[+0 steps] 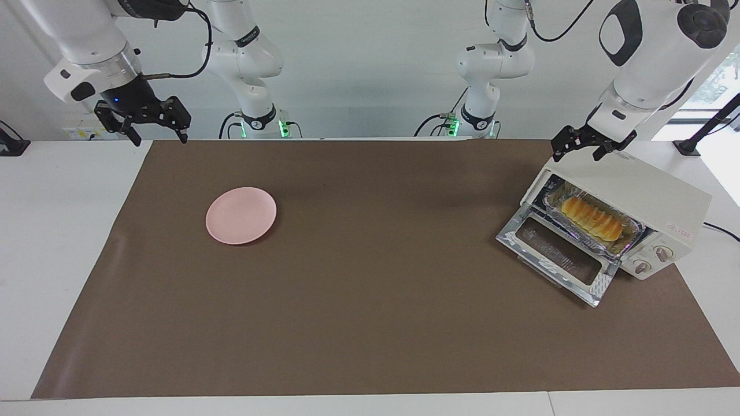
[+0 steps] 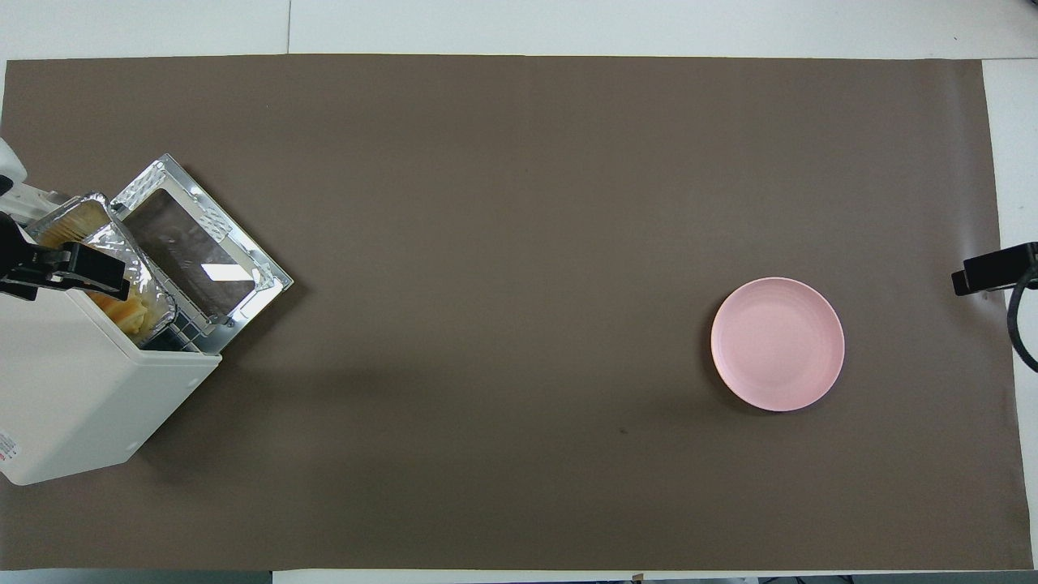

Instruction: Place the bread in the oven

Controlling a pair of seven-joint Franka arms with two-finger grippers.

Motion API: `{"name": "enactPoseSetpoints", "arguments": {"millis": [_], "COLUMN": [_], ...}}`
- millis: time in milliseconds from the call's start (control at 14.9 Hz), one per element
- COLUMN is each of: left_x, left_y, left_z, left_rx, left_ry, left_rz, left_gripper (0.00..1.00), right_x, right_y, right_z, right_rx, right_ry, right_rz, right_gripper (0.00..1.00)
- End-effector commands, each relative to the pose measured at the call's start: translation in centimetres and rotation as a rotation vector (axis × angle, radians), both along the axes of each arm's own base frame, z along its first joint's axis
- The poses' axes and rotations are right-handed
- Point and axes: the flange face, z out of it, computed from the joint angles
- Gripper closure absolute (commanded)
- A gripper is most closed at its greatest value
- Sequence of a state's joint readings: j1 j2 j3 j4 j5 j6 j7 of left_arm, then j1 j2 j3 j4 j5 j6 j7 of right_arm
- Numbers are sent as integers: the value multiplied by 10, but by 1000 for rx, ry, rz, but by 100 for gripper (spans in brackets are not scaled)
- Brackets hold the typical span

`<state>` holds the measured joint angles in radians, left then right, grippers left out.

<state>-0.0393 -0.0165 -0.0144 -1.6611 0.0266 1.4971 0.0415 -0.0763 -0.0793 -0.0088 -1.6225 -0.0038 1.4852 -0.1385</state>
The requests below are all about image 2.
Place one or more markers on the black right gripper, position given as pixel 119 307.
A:
pixel 1010 261

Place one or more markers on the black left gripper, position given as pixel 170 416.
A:
pixel 24 268

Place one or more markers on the yellow ridged bread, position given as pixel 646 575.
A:
pixel 73 227

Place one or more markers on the rectangular aluminium foil tray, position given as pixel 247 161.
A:
pixel 152 296

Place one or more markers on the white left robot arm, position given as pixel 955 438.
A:
pixel 10 166

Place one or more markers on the glass oven door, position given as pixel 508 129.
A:
pixel 182 243

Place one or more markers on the cream toaster oven body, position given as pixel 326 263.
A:
pixel 81 405

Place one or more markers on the pink round plate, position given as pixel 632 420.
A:
pixel 777 345

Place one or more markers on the brown table mat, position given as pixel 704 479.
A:
pixel 527 243

